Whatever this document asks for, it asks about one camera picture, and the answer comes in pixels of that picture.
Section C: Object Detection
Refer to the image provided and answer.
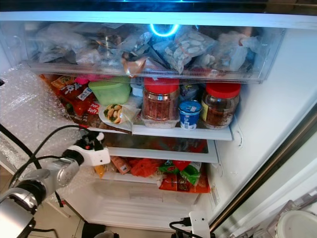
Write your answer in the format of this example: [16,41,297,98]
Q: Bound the clear plastic fridge drawer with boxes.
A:
[0,20,287,84]

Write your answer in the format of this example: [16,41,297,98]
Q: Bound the white open fridge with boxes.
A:
[0,0,317,234]

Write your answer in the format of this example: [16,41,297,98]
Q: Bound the fridge door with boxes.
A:
[208,101,317,238]

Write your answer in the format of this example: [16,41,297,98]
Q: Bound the nut picture snack packet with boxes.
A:
[98,103,140,133]

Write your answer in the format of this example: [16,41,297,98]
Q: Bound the red orange snack packet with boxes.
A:
[49,75,100,129]

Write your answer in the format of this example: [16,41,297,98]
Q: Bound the green plastic container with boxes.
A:
[89,76,132,106]

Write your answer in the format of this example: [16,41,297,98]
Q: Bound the orange red crumpled packet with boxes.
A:
[128,157,162,179]

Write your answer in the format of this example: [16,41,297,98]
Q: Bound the clear bubble wrap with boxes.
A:
[0,64,85,175]

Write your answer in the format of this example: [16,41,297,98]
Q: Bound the red lid jar reddish snacks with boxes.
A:
[141,77,181,129]

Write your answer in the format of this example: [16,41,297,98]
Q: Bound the copper foil bag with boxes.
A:
[121,55,150,78]

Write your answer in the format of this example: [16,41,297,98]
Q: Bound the green snack packet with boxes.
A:
[158,161,202,185]

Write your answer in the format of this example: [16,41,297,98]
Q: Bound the blue white cup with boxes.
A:
[178,100,203,131]

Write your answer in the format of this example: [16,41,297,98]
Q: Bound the flat red snack packet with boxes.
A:
[158,173,211,194]

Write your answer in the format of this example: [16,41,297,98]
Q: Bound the grey frosted food bag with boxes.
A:
[37,23,90,63]

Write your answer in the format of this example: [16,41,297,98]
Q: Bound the red lid jar brown contents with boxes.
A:
[200,82,242,130]

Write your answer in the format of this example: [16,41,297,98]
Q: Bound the clear bag of white nuts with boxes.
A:
[165,27,216,74]

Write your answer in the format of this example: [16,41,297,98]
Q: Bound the clear frozen food bag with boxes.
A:
[215,29,264,70]

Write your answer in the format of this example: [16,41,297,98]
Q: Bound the white round bowl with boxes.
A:
[276,209,317,238]

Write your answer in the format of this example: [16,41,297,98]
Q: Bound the long black strap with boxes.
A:
[0,123,43,170]

